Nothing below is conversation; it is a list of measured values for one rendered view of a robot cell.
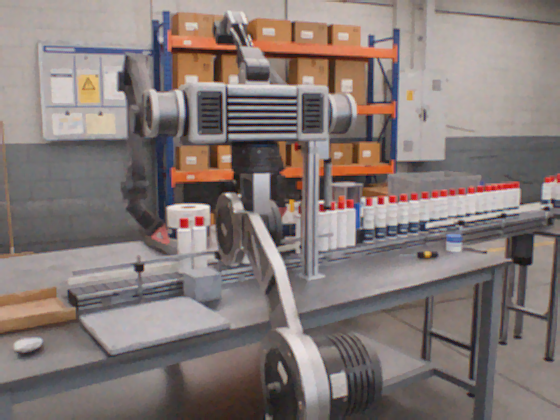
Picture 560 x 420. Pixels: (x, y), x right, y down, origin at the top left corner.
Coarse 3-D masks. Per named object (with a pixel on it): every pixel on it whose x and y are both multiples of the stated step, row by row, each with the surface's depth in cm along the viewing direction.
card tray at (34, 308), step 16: (48, 288) 188; (0, 304) 180; (16, 304) 182; (32, 304) 182; (48, 304) 182; (0, 320) 157; (16, 320) 159; (32, 320) 162; (48, 320) 164; (64, 320) 167
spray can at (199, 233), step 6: (198, 216) 204; (198, 222) 202; (198, 228) 202; (204, 228) 203; (192, 234) 204; (198, 234) 202; (204, 234) 203; (192, 240) 204; (198, 240) 202; (204, 240) 203; (198, 246) 203; (204, 246) 204; (198, 258) 203; (204, 258) 204; (198, 264) 204; (204, 264) 205
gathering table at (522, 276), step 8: (520, 200) 357; (528, 200) 363; (536, 200) 368; (520, 272) 361; (520, 280) 361; (520, 288) 361; (520, 296) 362; (520, 304) 362; (520, 320) 364; (520, 328) 365; (520, 336) 367
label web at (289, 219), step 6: (288, 204) 246; (294, 204) 246; (318, 204) 247; (336, 204) 248; (288, 210) 246; (294, 210) 246; (288, 216) 246; (294, 216) 247; (282, 222) 246; (288, 222) 247; (294, 222) 247; (282, 228) 247; (288, 228) 247; (294, 228) 248; (282, 234) 247; (288, 234) 248; (294, 234) 248
